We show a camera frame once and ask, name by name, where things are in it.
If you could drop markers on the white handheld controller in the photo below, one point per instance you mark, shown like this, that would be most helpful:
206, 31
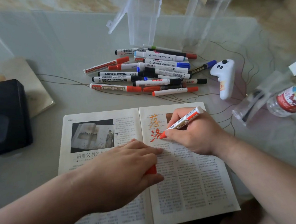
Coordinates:
225, 79

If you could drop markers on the red whiteboard marker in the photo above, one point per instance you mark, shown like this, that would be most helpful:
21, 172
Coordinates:
190, 117

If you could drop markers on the red marker cap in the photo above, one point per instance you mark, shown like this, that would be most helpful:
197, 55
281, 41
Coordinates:
151, 170

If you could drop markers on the person's left thumb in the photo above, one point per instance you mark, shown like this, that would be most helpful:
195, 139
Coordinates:
153, 180

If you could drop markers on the person's right thumb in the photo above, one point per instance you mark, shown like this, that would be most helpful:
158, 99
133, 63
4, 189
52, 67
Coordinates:
177, 134

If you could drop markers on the beige notebook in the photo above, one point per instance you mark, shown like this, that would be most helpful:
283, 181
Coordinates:
34, 87

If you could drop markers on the pile of whiteboard markers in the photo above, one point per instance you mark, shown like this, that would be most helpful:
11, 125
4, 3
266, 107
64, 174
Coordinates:
154, 73

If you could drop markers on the tall clear plastic cylinder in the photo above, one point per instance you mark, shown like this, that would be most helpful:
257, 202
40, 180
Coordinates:
206, 13

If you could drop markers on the red label water bottle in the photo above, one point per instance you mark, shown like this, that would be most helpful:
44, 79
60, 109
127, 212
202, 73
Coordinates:
290, 99

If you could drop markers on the black tissue box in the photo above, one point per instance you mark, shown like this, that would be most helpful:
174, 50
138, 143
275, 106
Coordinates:
3, 116

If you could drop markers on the magazine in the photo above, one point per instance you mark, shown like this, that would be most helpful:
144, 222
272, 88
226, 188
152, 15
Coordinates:
192, 189

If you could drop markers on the person's left middle finger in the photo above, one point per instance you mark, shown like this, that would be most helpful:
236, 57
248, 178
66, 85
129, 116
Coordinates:
149, 148

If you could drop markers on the person's left forearm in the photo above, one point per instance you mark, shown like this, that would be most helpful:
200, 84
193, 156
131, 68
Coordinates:
38, 217

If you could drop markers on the person's right forearm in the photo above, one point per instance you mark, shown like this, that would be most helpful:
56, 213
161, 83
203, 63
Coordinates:
272, 179

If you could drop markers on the person's left hand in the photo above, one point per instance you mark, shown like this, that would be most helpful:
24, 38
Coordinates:
117, 176

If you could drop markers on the person's right hand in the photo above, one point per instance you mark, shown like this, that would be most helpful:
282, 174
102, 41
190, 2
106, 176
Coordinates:
200, 136

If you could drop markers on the clear plastic box with lid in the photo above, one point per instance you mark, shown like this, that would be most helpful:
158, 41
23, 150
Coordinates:
144, 19

